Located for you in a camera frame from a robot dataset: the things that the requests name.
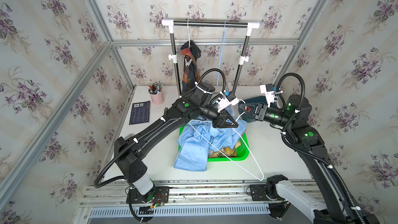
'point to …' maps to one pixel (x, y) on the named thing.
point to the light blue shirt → (199, 137)
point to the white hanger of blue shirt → (240, 118)
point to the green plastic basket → (243, 151)
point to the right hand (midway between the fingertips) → (243, 108)
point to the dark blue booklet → (140, 113)
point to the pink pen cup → (156, 92)
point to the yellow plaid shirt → (225, 152)
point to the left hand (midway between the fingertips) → (237, 124)
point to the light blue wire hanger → (221, 53)
